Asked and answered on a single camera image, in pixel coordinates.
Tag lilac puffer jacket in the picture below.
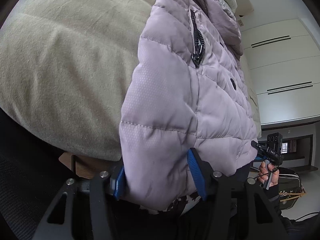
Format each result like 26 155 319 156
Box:
119 0 257 211

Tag person's right hand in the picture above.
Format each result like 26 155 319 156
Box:
258 161 279 187

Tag black patterned bag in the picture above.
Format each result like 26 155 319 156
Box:
278 167 306 210

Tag white wardrobe doors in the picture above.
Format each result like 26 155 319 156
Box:
242 19 319 126

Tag beige bed cover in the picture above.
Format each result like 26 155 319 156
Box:
1 0 156 160

